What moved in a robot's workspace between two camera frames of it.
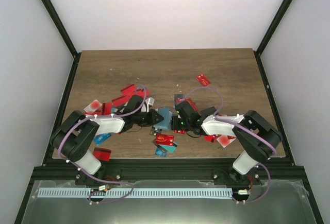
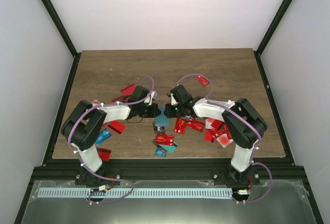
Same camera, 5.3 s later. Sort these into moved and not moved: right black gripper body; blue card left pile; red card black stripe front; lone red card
Moved: right black gripper body
Not moved: lone red card; blue card left pile; red card black stripe front
